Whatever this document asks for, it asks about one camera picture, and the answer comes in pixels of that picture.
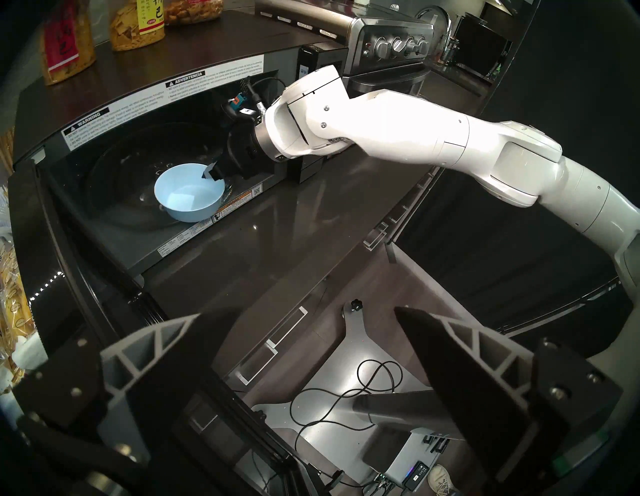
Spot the black power brick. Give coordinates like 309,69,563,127
401,460,431,492

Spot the snack jar with red label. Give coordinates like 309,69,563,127
40,0,97,86

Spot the grey robot torso column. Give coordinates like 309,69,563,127
351,389,466,442

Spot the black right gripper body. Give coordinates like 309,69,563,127
221,116,274,179

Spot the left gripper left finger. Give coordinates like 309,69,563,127
100,309,242,453

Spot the black glass microwave door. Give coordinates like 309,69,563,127
7,155,311,496

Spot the black cable on base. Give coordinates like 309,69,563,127
289,358,404,451

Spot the snack jar with yellow label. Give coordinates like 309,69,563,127
109,0,166,52

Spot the glass microwave turntable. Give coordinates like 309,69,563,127
85,122,236,232

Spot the black boxy appliance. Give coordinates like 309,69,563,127
452,12,515,83

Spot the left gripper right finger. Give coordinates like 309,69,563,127
395,306,538,481

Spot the black Panasonic microwave body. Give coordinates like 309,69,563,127
12,10,351,276

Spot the light blue bowl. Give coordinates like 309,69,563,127
153,163,226,223

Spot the stainless steel toaster oven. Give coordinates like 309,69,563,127
255,0,446,98

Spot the chrome kitchen faucet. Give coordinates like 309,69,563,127
417,5,457,63

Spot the white sneaker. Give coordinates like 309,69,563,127
426,464,457,496

